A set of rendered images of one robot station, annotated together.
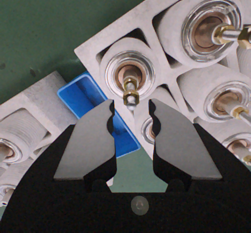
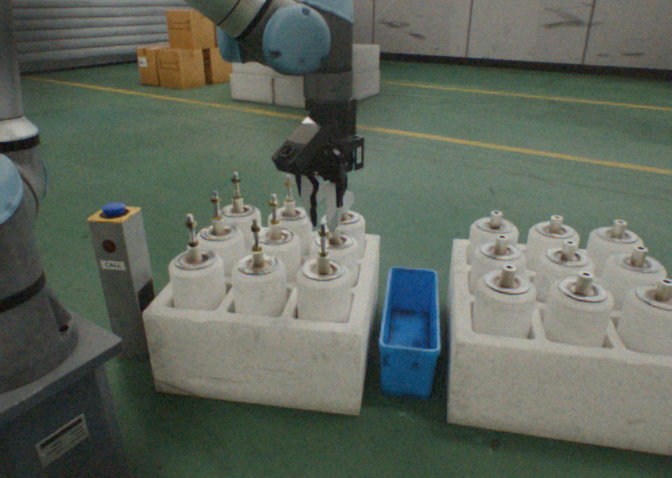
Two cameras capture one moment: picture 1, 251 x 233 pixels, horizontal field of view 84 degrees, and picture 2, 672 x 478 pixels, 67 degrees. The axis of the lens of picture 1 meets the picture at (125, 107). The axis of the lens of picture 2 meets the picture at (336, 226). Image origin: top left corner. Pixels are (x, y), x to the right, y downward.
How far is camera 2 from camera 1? 0.76 m
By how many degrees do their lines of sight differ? 45
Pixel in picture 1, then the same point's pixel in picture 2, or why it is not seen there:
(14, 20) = not seen: outside the picture
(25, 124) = (477, 308)
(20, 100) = (468, 337)
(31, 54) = (471, 462)
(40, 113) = (458, 319)
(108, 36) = (320, 325)
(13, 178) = (549, 268)
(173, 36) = (277, 274)
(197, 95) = (289, 248)
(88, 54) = (350, 326)
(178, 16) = (267, 279)
